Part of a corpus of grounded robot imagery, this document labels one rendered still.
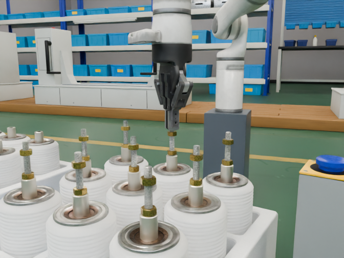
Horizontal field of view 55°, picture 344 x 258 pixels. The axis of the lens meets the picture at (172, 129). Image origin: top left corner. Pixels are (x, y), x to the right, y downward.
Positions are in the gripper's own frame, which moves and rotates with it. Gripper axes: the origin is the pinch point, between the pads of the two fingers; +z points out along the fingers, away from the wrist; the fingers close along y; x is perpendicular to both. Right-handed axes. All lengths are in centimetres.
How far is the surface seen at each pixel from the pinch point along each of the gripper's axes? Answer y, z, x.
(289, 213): 14, 35, -47
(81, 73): 574, 5, -84
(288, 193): 26, 35, -59
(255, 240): -19.0, 17.3, -5.8
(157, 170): -0.2, 9.9, 3.2
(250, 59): 648, -25, -530
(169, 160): -0.7, 8.0, 0.9
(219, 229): -20.7, 12.6, 2.3
